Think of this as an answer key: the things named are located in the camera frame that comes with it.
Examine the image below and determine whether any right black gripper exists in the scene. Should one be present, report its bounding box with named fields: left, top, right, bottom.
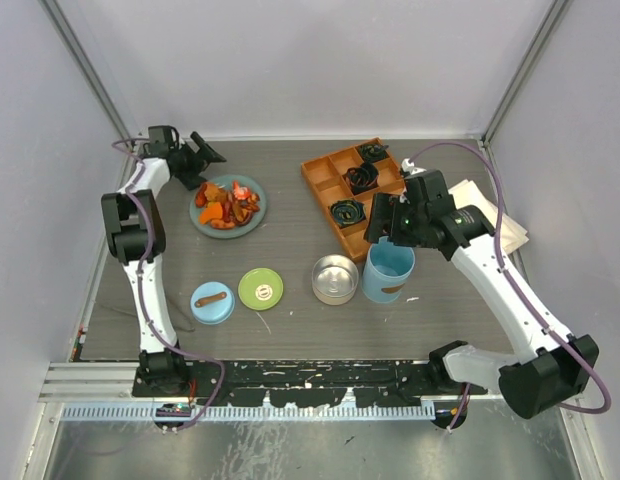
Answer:
left=364, top=192, right=427, bottom=249

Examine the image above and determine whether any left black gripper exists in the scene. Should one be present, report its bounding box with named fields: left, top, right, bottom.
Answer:
left=170, top=132, right=223, bottom=190

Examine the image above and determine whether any blue cylindrical lunch container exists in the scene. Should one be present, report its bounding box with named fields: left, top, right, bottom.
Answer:
left=362, top=236, right=416, bottom=304

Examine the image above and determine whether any pile of food pieces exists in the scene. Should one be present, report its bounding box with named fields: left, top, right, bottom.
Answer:
left=194, top=180, right=261, bottom=231

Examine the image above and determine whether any grey-blue plate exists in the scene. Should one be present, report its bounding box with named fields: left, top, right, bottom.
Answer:
left=189, top=174, right=267, bottom=239

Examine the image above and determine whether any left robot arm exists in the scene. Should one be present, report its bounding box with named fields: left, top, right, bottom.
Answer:
left=101, top=125, right=225, bottom=396

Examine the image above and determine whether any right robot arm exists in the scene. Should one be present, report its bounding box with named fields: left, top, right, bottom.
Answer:
left=364, top=193, right=599, bottom=419

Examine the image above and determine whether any rolled dark tie middle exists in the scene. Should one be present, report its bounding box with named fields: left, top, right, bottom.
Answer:
left=344, top=162, right=379, bottom=195

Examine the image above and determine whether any orange wooden compartment tray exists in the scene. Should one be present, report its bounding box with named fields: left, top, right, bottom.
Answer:
left=301, top=137, right=403, bottom=263

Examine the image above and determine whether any silver metal bowl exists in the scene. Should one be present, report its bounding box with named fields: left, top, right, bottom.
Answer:
left=311, top=254, right=359, bottom=306

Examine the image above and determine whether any white folded cloth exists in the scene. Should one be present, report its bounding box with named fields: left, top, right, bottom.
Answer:
left=449, top=179, right=529, bottom=255

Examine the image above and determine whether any rolled dark tie top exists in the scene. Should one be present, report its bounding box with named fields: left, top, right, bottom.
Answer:
left=357, top=143, right=389, bottom=163

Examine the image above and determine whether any green round lid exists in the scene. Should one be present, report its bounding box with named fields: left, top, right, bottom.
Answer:
left=238, top=267, right=284, bottom=311

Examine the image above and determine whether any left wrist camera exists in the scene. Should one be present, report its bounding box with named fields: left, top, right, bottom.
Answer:
left=142, top=125, right=181, bottom=158

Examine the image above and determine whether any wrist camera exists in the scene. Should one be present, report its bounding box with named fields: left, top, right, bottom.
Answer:
left=401, top=158, right=449, bottom=204
left=142, top=125, right=181, bottom=158

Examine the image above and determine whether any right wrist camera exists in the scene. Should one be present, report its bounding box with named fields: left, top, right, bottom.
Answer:
left=401, top=158, right=449, bottom=204

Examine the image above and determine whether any blue lid with strap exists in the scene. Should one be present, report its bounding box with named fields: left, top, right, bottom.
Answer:
left=190, top=281, right=235, bottom=325

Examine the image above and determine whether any slotted cable duct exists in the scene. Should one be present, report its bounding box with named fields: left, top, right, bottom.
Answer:
left=60, top=401, right=436, bottom=422

